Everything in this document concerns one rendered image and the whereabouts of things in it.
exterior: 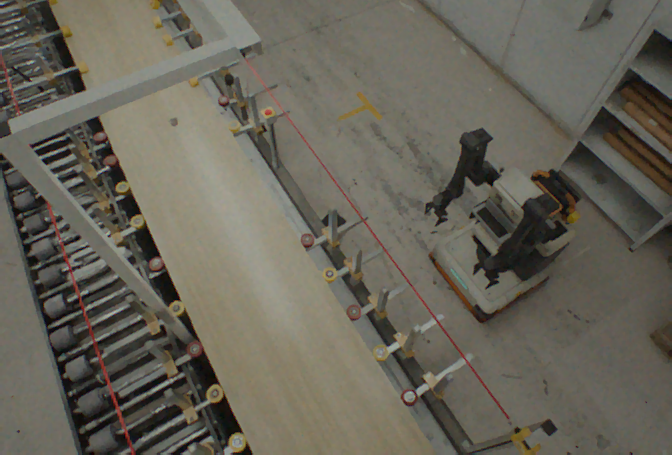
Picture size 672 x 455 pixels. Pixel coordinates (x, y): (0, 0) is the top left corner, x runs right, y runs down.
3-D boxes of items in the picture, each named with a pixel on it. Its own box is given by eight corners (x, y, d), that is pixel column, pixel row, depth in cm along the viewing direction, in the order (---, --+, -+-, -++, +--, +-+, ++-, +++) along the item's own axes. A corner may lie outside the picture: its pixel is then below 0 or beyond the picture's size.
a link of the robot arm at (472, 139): (497, 134, 216) (483, 120, 221) (474, 149, 215) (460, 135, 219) (486, 181, 256) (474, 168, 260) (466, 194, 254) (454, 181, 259)
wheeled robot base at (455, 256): (492, 218, 380) (501, 201, 358) (548, 280, 351) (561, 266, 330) (425, 257, 361) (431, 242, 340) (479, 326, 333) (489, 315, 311)
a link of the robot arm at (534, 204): (566, 201, 197) (549, 184, 202) (541, 219, 196) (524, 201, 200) (541, 241, 237) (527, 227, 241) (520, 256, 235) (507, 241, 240)
